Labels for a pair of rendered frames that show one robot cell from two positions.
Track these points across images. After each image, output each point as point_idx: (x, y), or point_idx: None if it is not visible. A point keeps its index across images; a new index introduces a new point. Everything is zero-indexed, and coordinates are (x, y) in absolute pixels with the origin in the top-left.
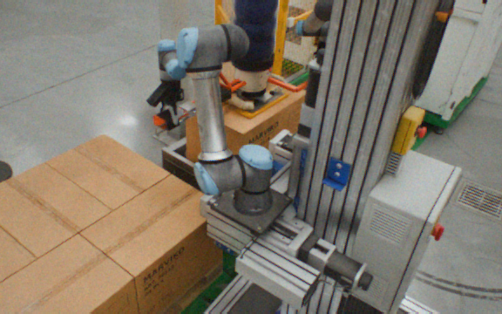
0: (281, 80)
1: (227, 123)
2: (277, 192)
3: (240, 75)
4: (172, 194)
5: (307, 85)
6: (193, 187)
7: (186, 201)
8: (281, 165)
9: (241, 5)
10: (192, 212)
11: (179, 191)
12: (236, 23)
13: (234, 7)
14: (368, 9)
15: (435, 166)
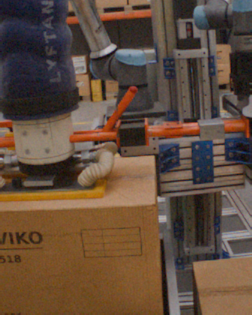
0: (3, 151)
1: (148, 166)
2: (228, 98)
3: (70, 125)
4: (241, 304)
5: (193, 1)
6: (201, 297)
7: (229, 286)
8: (160, 147)
9: None
10: (238, 271)
11: (226, 303)
12: (61, 29)
13: (58, 2)
14: None
15: (152, 50)
